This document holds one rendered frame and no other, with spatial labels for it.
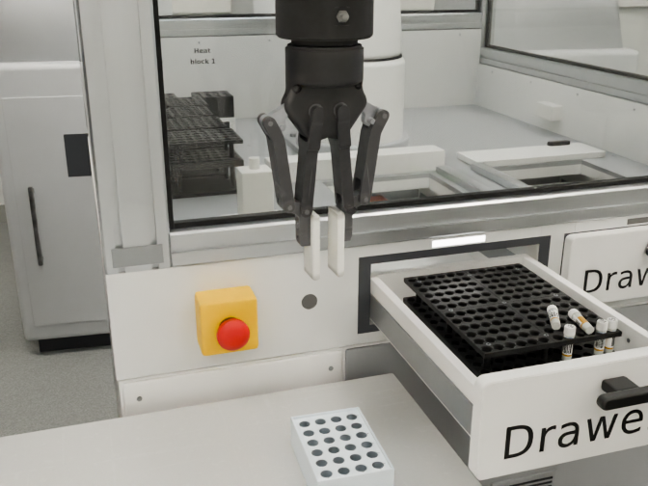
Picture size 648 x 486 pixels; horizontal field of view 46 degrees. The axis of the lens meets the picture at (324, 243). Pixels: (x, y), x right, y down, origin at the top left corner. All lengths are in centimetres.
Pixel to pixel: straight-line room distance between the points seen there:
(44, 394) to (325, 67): 206
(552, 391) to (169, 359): 48
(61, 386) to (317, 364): 170
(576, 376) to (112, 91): 58
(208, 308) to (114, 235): 14
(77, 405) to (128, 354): 156
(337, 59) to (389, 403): 48
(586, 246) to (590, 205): 6
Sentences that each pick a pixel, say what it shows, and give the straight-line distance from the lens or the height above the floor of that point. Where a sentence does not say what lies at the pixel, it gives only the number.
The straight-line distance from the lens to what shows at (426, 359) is 90.
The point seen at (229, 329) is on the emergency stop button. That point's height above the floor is 89.
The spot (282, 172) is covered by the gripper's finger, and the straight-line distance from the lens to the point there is 75.
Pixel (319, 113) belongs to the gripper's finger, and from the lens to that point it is 74.
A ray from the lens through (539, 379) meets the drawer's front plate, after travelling 77.
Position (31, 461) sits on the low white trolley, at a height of 76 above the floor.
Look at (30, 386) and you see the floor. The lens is 271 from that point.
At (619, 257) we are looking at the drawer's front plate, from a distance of 121.
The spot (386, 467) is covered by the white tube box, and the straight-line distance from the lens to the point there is 85.
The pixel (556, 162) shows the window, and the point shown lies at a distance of 114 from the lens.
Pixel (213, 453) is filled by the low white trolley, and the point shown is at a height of 76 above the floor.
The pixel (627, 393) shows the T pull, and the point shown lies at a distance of 80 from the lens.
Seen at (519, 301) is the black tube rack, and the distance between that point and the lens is 99.
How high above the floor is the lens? 130
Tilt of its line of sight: 20 degrees down
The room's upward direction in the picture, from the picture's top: straight up
